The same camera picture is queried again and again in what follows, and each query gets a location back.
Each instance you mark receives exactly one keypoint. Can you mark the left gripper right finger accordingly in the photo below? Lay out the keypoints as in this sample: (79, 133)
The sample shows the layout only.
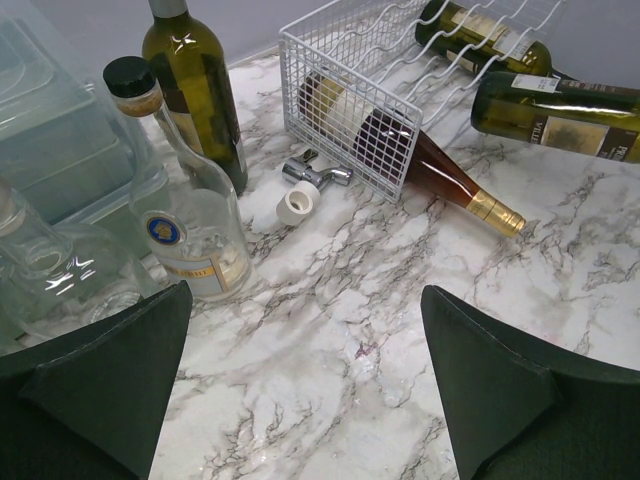
(518, 407)

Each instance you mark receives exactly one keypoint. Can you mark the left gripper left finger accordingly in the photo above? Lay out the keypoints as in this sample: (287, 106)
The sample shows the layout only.
(90, 404)

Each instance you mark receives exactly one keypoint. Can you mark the clear bottle dark label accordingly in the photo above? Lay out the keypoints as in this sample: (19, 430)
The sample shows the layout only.
(55, 279)

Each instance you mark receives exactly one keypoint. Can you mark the clear glass wine bottle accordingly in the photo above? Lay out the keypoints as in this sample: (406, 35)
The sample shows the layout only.
(185, 204)

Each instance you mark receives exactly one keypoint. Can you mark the olive bottle silver cap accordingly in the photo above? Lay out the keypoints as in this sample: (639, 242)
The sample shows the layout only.
(586, 118)

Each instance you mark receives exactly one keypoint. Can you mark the dark green brown-label wine bottle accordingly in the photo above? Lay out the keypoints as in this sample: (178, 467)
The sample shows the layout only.
(188, 61)

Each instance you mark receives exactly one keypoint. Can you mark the red bottle gold foil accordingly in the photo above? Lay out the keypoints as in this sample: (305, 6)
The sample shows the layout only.
(387, 144)

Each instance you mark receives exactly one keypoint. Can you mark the green bottle black cap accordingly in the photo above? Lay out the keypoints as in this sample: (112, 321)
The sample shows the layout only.
(478, 42)

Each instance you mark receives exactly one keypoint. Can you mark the green plastic toolbox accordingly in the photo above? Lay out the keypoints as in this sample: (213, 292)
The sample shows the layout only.
(64, 144)

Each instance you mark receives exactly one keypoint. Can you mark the white plastic pipe fitting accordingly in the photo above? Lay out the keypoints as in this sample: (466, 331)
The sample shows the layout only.
(298, 203)

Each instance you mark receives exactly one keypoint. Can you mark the white wire wine rack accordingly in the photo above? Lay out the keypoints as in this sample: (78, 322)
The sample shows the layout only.
(349, 59)

